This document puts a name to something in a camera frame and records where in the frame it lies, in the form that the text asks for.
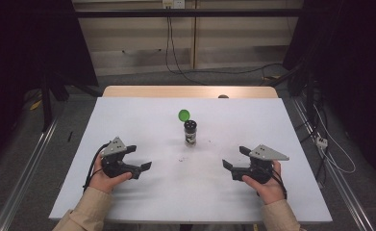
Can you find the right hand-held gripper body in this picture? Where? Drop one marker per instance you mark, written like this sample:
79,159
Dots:
259,168

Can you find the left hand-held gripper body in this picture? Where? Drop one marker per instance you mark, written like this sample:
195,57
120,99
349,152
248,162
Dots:
113,166

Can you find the glass spice jar green lid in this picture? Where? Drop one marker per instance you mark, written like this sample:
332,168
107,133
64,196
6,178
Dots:
190,134

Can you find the person's left hand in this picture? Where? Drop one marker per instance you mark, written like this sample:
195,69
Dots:
102,183

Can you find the person's right hand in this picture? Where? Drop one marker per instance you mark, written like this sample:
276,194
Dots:
270,192

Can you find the white table cover board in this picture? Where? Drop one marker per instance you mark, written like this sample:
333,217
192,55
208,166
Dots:
144,112

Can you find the dark round table grommet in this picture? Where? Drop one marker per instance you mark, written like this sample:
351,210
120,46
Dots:
223,96

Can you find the white power strip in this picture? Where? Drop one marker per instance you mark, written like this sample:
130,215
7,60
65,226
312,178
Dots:
321,142

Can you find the wooden table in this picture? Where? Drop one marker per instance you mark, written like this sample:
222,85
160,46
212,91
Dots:
176,91

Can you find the black metal stand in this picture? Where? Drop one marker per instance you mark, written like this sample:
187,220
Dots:
46,102
309,93

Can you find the black horizontal metal bar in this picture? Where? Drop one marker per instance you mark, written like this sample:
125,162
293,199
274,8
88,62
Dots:
208,12

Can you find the black curtain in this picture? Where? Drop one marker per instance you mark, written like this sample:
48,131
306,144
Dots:
22,41
352,48

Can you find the aluminium floor rail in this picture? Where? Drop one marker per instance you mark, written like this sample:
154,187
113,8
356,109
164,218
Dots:
339,179
25,173

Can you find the beige vertical wall trim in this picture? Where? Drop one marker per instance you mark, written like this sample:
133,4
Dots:
194,41

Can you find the white wall socket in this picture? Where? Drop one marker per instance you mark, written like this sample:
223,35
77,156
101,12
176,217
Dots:
173,3

